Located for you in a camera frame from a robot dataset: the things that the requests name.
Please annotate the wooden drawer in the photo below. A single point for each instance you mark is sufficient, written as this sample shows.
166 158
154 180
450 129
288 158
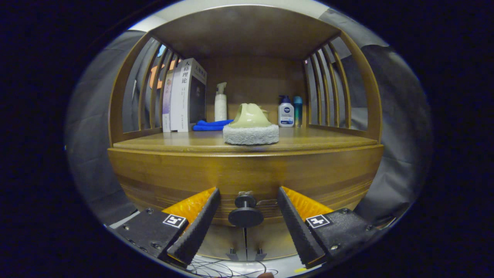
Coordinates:
328 185

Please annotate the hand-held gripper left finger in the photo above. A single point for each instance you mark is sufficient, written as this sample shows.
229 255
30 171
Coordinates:
200 227

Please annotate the black backdrop cloth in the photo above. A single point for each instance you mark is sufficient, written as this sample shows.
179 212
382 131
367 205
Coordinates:
92 154

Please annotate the teal bottle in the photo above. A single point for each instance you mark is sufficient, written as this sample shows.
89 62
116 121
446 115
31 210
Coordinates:
298 110

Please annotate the white lotion bottle blue cap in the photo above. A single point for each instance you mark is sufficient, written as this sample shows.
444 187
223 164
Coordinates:
286 112

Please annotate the green scrub brush white pad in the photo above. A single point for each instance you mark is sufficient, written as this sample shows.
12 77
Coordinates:
251 127

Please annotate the wooden cabinet door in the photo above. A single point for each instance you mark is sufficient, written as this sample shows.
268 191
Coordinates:
224 239
270 239

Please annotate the wooden countertop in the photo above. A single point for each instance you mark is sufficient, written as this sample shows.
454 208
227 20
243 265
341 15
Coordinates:
185 141

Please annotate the white book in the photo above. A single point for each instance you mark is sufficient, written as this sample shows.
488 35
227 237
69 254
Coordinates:
187 94

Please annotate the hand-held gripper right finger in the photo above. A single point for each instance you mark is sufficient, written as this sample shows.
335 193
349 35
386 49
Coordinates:
297 227

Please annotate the black round drawer knob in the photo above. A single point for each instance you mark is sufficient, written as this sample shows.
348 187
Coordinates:
246 214

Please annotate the pale purple book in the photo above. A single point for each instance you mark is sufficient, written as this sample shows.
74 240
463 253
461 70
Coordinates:
167 100

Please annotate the white spray bottle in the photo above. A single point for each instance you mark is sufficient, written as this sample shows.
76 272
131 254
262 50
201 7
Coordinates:
220 104

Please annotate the wooden cabinet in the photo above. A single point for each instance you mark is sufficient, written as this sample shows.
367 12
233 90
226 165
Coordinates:
254 73

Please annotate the blue cloth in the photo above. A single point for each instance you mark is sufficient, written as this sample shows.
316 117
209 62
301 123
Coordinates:
210 124

